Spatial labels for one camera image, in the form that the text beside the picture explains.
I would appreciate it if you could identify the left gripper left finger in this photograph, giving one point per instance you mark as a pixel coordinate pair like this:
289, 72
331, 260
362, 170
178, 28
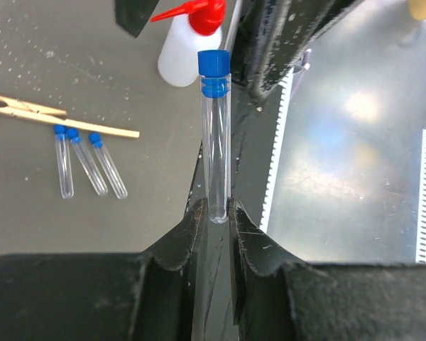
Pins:
105, 296

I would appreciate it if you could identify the test tube blue cap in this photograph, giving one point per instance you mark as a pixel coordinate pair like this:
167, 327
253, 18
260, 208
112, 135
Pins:
63, 161
108, 165
87, 162
215, 90

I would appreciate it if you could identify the wash bottle red nozzle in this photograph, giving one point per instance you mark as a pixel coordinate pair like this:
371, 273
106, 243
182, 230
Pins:
195, 26

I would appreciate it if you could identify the wooden test tube clamp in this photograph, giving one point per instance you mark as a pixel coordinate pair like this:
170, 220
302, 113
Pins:
49, 115

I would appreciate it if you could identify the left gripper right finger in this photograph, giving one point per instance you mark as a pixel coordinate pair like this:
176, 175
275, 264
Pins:
277, 296

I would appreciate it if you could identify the grey slotted cable duct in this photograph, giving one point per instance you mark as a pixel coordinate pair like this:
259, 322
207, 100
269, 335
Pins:
286, 83

